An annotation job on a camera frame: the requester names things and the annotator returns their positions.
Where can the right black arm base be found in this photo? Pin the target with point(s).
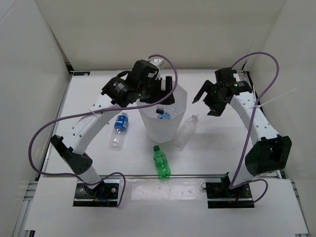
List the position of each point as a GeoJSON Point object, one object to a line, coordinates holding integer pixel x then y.
{"type": "Point", "coordinates": [220, 196]}

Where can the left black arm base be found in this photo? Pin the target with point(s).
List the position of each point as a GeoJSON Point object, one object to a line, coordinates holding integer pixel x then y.
{"type": "Point", "coordinates": [106, 195]}

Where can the white zip tie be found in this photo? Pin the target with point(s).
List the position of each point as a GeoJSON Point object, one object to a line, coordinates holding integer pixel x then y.
{"type": "Point", "coordinates": [261, 105]}

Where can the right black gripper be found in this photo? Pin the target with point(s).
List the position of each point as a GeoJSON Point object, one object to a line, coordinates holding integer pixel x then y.
{"type": "Point", "coordinates": [216, 110]}

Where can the white octagonal bin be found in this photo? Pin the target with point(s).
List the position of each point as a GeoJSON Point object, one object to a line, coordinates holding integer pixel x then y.
{"type": "Point", "coordinates": [162, 130]}

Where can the crushed blue-label water bottle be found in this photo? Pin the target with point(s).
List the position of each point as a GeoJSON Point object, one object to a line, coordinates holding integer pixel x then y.
{"type": "Point", "coordinates": [165, 115]}

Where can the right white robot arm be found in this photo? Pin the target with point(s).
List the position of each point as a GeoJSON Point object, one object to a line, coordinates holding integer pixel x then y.
{"type": "Point", "coordinates": [270, 150]}

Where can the clear unlabelled plastic bottle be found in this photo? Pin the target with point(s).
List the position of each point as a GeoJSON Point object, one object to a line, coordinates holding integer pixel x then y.
{"type": "Point", "coordinates": [185, 132]}

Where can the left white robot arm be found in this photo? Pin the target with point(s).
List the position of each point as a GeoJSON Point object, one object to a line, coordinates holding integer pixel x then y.
{"type": "Point", "coordinates": [116, 96]}

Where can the green soda bottle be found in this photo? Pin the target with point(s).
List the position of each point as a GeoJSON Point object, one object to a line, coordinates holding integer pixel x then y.
{"type": "Point", "coordinates": [161, 163]}

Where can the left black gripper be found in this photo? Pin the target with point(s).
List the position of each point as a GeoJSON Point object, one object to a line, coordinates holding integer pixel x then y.
{"type": "Point", "coordinates": [160, 94]}

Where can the small black-label bottle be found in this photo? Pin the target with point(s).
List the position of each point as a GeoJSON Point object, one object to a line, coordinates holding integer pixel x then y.
{"type": "Point", "coordinates": [160, 110]}

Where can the blue-label clear bottle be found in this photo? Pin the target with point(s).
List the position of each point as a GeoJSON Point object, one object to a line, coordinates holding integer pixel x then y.
{"type": "Point", "coordinates": [119, 131]}

